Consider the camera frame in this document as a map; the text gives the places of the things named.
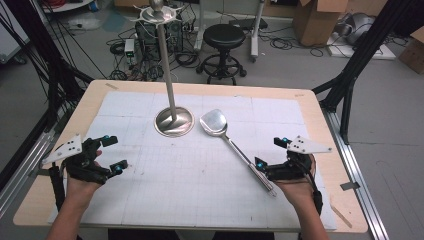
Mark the black gripper strap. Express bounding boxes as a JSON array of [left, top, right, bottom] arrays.
[[48, 164, 66, 212]]

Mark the small cardboard box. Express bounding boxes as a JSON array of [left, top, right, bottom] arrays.
[[397, 26, 424, 75]]

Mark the stainless steel spatula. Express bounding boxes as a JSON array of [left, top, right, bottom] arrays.
[[199, 108, 278, 198]]

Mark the computer tower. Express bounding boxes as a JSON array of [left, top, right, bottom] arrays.
[[134, 13, 185, 55]]

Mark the grey rounded appliance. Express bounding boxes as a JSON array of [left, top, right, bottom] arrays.
[[334, 12, 376, 46]]

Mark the small white power unit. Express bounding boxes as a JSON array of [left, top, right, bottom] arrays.
[[123, 38, 136, 58]]

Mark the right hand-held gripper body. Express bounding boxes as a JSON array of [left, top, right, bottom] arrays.
[[264, 134, 333, 183]]

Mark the white grid mat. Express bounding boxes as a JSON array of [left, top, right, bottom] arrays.
[[48, 90, 338, 232]]

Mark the flat black device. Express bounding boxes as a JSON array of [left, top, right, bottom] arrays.
[[228, 17, 269, 31]]

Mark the white stand frame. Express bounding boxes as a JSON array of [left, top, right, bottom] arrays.
[[194, 0, 267, 64]]

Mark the person's left hand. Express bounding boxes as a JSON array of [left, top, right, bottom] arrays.
[[64, 149, 105, 202]]

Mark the aluminium rail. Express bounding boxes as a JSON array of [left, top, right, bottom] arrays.
[[0, 129, 57, 219], [320, 108, 390, 240]]

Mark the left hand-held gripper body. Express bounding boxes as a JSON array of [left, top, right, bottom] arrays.
[[41, 134, 112, 186]]

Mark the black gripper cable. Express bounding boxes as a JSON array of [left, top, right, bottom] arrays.
[[297, 159, 324, 216]]

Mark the large cardboard box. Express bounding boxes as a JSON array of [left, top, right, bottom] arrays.
[[292, 0, 350, 47]]

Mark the white floor board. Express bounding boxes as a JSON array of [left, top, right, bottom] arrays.
[[325, 32, 397, 61]]

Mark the black metal frame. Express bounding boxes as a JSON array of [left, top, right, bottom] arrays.
[[312, 0, 424, 145], [0, 0, 95, 133]]

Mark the metal utensil stand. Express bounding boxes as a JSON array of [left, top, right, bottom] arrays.
[[130, 0, 196, 138]]

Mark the black round stool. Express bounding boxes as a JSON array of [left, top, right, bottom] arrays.
[[195, 23, 248, 86]]

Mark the grey tape piece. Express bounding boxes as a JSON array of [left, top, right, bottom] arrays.
[[339, 181, 361, 192]]

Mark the thin wooden stick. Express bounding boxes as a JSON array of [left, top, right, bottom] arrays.
[[329, 203, 354, 230]]

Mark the person's right hand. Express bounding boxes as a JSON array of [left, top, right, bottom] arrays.
[[274, 153, 318, 208]]

